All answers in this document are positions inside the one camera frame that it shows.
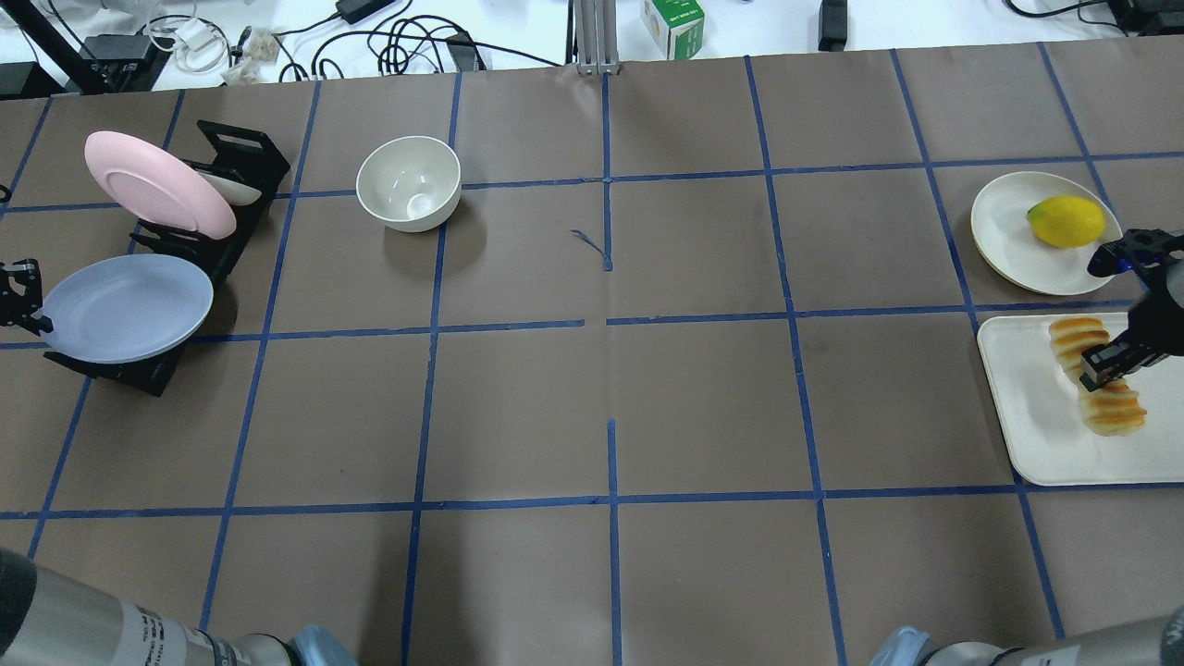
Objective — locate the white tray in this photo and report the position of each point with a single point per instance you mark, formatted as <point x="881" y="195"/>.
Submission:
<point x="1048" y="441"/>

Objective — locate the black dish rack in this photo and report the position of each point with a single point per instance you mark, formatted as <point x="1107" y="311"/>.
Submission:
<point x="244" y="155"/>

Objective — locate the cream plate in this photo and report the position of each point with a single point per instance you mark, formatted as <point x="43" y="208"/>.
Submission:
<point x="1002" y="231"/>

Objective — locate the white plate in rack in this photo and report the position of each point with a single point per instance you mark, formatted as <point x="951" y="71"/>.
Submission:
<point x="234" y="193"/>

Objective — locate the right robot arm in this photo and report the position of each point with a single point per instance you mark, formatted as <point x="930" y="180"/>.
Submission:
<point x="1156" y="641"/>

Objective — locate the yellow lemon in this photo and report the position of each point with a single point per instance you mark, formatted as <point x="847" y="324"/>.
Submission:
<point x="1067" y="221"/>

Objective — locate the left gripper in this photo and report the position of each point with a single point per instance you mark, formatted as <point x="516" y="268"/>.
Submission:
<point x="16" y="294"/>

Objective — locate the aluminium frame post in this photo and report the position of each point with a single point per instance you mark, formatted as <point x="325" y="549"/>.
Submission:
<point x="592" y="37"/>

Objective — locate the green white carton box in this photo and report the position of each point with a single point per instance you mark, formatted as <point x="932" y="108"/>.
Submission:
<point x="677" y="27"/>

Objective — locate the cream bowl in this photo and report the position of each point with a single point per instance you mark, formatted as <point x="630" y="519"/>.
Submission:
<point x="411" y="184"/>

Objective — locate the pink plate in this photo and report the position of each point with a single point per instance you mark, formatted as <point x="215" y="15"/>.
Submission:
<point x="155" y="186"/>

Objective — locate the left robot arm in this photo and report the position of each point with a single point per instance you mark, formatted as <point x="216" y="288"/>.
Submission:
<point x="52" y="619"/>

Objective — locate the blue plate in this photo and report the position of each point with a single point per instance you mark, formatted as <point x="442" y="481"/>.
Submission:
<point x="127" y="308"/>

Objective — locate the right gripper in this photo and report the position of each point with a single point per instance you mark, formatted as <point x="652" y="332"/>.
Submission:
<point x="1163" y="326"/>

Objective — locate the striped bread roll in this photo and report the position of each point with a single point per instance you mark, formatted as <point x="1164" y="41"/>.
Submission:
<point x="1069" y="337"/>

